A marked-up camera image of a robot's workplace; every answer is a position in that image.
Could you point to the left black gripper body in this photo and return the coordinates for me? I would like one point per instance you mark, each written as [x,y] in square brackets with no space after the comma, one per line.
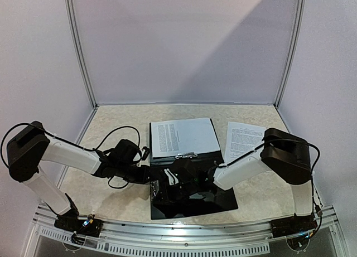
[135,178]

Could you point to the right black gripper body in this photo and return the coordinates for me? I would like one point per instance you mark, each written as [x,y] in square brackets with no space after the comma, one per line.
[184,184]

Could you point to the black clip folder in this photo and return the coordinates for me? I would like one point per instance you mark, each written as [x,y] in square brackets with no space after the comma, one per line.
[201,203]

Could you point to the white printed sheet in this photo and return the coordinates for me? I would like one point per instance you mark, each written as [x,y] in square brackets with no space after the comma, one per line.
[172,137]

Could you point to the white paper stack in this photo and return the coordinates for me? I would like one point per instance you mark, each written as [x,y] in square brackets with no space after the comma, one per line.
[241,138]

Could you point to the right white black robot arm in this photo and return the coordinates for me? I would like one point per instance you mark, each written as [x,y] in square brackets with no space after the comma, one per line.
[286,155]

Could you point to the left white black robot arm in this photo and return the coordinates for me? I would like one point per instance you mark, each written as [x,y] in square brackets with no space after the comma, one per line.
[23,153]

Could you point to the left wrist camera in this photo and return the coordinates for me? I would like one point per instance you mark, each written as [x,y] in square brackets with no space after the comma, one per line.
[145,153]

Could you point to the aluminium front rail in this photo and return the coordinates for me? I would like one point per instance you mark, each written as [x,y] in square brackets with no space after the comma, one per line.
[176,232]

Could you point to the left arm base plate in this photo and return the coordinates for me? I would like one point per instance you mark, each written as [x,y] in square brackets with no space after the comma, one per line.
[88,226]

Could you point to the perforated white cable tray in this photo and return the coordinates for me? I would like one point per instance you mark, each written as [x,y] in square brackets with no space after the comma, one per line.
[151,248]

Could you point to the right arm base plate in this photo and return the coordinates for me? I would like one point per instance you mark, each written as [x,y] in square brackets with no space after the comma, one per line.
[292,225]

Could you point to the left aluminium frame post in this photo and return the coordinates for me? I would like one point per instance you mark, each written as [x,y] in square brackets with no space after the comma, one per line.
[70,9]

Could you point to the aluminium frame post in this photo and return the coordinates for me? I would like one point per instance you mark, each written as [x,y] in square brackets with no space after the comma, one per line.
[296,27]
[70,9]

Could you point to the right aluminium frame post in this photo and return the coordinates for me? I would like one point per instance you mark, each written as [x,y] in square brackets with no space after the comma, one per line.
[296,27]

